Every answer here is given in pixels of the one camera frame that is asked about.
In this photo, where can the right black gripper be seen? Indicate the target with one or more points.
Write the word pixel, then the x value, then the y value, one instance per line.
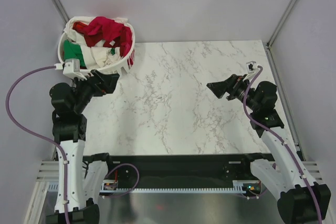
pixel 231 85

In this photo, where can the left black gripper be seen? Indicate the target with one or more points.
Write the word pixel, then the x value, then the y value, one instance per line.
pixel 110 80

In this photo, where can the magenta t shirt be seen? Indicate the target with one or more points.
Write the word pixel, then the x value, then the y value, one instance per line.
pixel 107 29

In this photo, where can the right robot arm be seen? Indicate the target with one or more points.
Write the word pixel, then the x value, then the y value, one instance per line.
pixel 300 198

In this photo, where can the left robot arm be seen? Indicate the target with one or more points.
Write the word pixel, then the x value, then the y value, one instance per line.
pixel 78 186

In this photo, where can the white laundry basket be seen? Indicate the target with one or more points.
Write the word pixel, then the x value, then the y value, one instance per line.
pixel 123 58

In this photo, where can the dark red t shirt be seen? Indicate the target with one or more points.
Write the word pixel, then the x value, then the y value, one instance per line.
pixel 90 39

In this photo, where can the green t shirt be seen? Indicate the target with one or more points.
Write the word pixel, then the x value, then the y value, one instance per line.
pixel 73 51

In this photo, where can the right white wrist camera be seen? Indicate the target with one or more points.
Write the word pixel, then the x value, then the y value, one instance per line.
pixel 252 70

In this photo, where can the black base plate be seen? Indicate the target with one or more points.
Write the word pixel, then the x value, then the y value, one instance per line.
pixel 179 170

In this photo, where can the slotted cable duct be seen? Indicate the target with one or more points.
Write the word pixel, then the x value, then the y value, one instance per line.
pixel 237 187

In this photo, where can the right aluminium frame post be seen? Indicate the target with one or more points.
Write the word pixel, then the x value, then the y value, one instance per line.
pixel 288 10

